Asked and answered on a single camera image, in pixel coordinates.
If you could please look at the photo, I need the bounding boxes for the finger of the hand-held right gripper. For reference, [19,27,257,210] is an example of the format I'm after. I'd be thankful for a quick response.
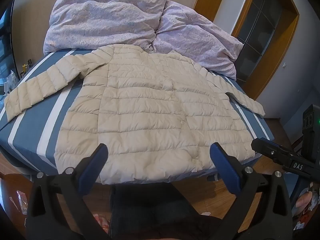
[251,137,292,162]

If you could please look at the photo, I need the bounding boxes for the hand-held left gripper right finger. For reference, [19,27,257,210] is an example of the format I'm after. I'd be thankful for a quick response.
[209,142,293,240]

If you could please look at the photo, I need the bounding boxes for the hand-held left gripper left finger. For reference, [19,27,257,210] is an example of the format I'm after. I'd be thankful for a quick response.
[26,143,110,240]

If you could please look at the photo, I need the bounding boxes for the beige puffer jacket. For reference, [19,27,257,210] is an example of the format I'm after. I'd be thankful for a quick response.
[4,44,266,185]

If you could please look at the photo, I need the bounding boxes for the person's right hand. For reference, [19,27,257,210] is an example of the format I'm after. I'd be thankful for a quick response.
[296,191,313,215]

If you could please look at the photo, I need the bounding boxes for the red and white packet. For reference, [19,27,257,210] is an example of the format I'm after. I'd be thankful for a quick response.
[92,212,112,233]

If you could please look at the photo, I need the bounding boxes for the blue striped bed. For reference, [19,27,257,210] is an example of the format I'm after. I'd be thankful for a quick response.
[0,50,274,184]

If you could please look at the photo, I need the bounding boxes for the person's legs in dark trousers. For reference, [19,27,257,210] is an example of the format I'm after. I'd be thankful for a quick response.
[109,184,223,240]

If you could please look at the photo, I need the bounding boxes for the clear plastic wrapper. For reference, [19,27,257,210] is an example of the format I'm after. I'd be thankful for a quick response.
[9,190,28,215]

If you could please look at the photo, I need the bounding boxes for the dark glass-paned door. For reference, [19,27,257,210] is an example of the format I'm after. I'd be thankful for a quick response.
[236,0,290,79]

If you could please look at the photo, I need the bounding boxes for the cluttered side table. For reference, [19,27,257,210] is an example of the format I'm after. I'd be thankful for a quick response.
[0,59,33,97]

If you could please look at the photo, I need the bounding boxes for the lilac floral duvet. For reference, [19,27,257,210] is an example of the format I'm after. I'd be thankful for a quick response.
[42,0,244,81]

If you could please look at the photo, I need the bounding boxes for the flat screen television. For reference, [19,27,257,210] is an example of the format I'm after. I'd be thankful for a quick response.
[0,0,16,64]

